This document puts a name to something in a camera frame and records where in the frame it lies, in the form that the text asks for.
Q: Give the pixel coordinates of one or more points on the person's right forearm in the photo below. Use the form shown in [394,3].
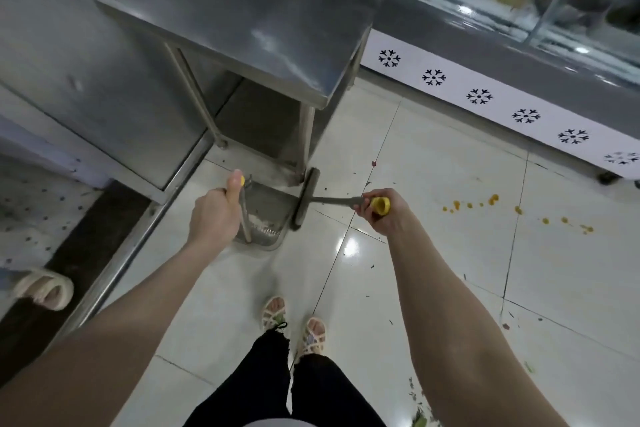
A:
[465,351]

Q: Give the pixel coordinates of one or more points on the grey glass display freezer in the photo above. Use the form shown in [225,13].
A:
[475,26]

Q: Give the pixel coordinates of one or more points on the person's right hand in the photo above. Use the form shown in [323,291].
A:
[400,216]

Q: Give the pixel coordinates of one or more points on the person's black trousers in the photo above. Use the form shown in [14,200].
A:
[260,386]

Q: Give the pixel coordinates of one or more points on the person's left hand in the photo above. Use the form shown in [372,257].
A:
[212,219]

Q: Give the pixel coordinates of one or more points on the leaf debris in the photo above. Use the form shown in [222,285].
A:
[419,419]

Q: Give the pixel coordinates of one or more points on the person's left forearm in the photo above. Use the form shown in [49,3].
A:
[90,351]

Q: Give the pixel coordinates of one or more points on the person's beige sandal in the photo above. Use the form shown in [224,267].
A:
[274,314]
[313,336]

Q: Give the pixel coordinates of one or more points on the person's right beige sandal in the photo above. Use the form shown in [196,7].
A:
[313,336]

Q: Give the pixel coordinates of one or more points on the grey broom with yellow cap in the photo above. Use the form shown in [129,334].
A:
[306,196]

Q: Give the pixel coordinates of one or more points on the stainless steel table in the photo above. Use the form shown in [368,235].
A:
[260,6]

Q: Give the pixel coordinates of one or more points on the beige slipper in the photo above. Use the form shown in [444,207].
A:
[47,291]

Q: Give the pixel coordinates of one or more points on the orange liquid spill drops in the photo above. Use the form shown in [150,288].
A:
[493,198]

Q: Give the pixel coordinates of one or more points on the white appliance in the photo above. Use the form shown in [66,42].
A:
[50,156]

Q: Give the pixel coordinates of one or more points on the person's left beige sandal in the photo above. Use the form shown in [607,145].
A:
[274,314]

